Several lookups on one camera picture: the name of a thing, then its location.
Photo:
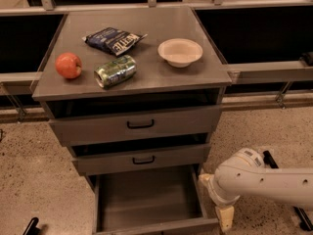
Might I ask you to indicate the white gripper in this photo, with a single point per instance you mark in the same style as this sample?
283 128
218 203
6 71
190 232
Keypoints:
217 190

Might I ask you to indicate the grey bottom drawer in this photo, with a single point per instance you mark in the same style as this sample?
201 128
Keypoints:
159 201

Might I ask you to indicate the grey drawer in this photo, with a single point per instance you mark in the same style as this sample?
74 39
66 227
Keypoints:
76 131
142 159
159 201

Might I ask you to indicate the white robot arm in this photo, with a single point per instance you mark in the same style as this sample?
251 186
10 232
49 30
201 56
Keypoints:
247 173

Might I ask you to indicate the grey middle drawer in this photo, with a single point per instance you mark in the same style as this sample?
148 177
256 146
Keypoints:
142 159

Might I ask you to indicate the grey metal drawer cabinet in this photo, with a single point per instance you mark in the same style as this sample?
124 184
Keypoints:
156 84

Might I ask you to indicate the grey top drawer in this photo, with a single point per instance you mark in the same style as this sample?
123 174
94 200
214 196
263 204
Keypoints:
76 131

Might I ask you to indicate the white bowl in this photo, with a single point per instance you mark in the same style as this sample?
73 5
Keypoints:
180 52

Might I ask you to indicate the green soda can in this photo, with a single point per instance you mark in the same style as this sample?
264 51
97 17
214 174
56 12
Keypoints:
115 72

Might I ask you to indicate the blue kettle chips bag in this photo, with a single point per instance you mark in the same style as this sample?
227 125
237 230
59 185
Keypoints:
112 40

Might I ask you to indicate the black object bottom left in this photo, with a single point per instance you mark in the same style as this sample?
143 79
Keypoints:
32 228

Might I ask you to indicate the red apple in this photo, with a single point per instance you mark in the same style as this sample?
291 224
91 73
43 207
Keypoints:
68 65

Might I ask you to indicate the grey metal rail right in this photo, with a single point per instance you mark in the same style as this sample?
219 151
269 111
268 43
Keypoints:
269 72

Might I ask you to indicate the grey metal rail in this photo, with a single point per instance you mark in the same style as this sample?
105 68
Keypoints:
269 72
19 83

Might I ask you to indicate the grey metal rail left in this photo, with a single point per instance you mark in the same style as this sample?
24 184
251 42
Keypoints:
19 83

